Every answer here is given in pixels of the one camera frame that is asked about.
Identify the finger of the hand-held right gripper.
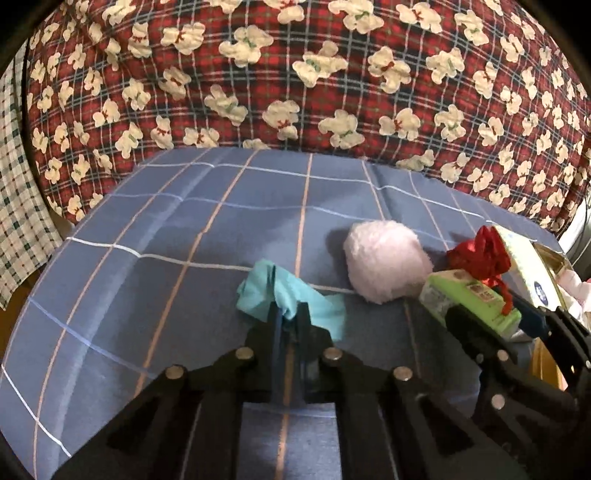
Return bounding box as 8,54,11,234
444,304,581,467
510,295,591,398

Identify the red plaid bear-print blanket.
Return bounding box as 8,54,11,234
25,0,591,237

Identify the blue plaid bed sheet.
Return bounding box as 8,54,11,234
0,148,570,480

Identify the yellow blue patterned tissue pack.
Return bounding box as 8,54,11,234
492,225,567,311

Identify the teal cloth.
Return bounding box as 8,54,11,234
237,259,347,343

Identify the green white checked cloth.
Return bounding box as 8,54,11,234
0,41,66,311

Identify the red ribbon bow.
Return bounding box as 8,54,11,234
445,225,514,317

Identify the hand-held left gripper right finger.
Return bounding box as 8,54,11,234
294,301,529,480

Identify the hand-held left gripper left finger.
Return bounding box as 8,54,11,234
53,302,287,480

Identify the pink fluffy ball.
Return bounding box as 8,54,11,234
343,220,435,305

